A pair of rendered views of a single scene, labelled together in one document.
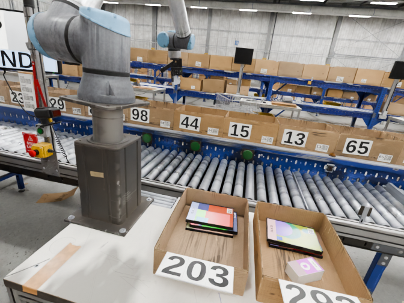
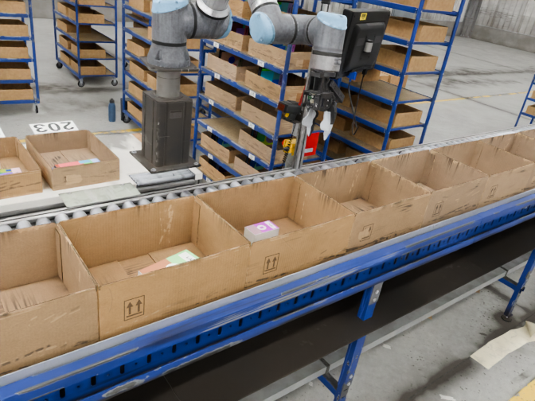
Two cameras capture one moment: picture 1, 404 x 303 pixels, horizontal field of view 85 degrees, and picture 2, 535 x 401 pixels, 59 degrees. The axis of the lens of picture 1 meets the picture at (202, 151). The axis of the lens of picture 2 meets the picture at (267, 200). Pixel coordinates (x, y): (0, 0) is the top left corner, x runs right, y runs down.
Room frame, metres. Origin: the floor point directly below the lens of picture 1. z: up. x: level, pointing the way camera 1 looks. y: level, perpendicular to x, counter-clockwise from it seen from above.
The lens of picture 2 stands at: (2.54, -0.98, 1.70)
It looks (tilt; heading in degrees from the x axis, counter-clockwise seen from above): 27 degrees down; 129
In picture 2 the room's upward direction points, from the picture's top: 9 degrees clockwise
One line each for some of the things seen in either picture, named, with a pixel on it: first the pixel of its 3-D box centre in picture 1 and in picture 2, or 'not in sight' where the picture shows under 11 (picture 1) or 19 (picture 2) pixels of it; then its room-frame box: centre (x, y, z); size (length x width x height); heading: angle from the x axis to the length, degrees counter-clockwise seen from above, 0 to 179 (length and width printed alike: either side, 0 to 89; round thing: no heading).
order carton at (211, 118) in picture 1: (202, 120); (272, 228); (1.77, 0.03, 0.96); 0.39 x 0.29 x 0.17; 80
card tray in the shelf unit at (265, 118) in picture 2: not in sight; (276, 114); (0.62, 1.37, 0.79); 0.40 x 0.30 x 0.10; 171
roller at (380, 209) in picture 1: (374, 204); not in sight; (1.12, -1.03, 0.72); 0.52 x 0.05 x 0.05; 170
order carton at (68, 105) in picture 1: (76, 102); (477, 173); (1.98, 1.18, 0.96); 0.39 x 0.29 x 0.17; 79
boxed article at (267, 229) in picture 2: not in sight; (261, 233); (1.71, 0.05, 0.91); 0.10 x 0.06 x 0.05; 81
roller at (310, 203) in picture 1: (303, 190); not in sight; (1.19, -0.64, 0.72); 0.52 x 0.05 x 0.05; 170
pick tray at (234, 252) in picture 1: (208, 229); (72, 157); (0.67, -0.05, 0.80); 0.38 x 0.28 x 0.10; 171
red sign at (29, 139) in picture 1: (35, 144); (306, 145); (1.18, 0.97, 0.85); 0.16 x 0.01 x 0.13; 80
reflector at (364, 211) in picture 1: (362, 216); not in sight; (0.89, -0.79, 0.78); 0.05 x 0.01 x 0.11; 80
